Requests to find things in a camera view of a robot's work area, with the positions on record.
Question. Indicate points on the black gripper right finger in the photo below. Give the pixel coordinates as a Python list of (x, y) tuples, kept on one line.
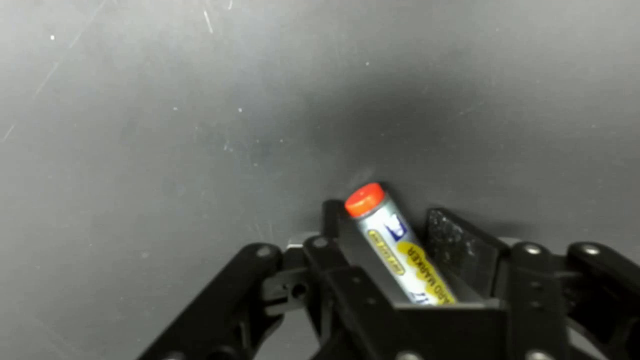
[(532, 286)]

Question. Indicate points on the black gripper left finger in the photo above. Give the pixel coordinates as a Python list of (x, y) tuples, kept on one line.
[(332, 293)]

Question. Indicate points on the red capped marker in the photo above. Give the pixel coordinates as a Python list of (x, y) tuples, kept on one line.
[(400, 251)]

